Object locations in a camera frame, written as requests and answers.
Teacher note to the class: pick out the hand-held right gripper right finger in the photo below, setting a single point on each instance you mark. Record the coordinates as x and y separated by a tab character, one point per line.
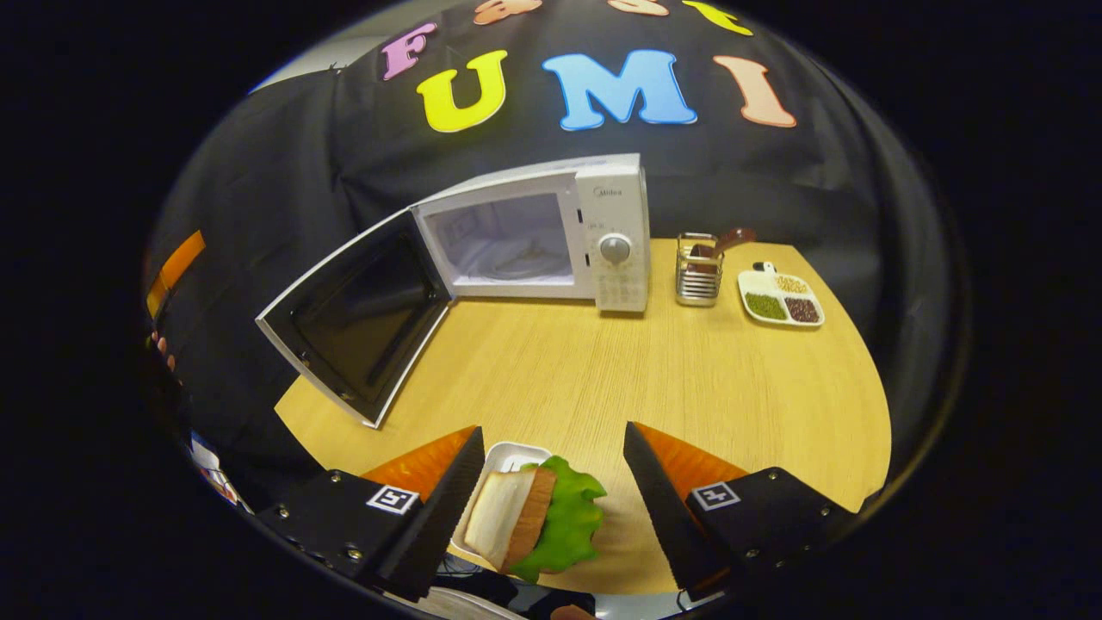
663	517

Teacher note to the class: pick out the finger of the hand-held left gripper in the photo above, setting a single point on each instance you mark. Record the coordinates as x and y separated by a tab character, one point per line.
176	267

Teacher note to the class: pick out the white microwave oven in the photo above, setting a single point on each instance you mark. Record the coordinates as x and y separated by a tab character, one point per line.
616	207

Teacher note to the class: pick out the white rectangular food tray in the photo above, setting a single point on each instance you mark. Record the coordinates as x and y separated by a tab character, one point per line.
508	454

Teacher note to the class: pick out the white divided dish of beans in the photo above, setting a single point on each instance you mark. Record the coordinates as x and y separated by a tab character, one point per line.
779	297

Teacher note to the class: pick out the sandwich with green lettuce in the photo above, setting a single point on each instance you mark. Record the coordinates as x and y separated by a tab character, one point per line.
534	517

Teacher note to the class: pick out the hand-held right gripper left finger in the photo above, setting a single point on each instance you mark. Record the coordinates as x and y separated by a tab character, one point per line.
430	525

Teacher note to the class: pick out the colourful printed packet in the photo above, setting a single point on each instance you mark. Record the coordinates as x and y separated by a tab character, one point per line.
219	478

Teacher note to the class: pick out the brown wooden spoon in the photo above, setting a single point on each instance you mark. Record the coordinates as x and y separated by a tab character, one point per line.
732	239

